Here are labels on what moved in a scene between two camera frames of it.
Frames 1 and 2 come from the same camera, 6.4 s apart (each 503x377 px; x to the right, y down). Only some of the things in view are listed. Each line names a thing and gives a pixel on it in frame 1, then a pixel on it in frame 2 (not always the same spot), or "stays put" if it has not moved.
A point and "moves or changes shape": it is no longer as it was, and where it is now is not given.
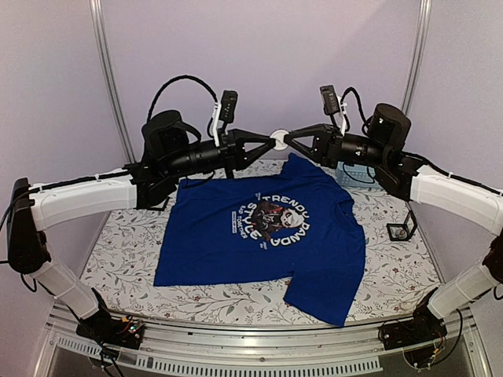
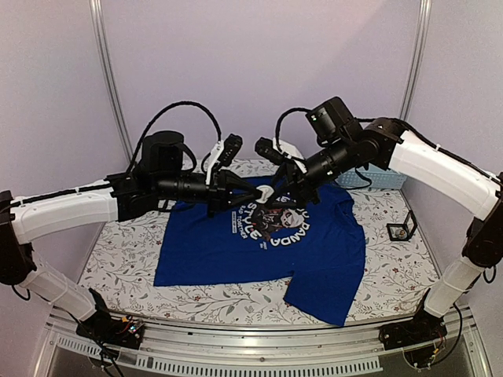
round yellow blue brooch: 279,135 moves or changes shape
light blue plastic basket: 355,176 stays put
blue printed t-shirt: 288,222 stays put
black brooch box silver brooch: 402,232 stays put
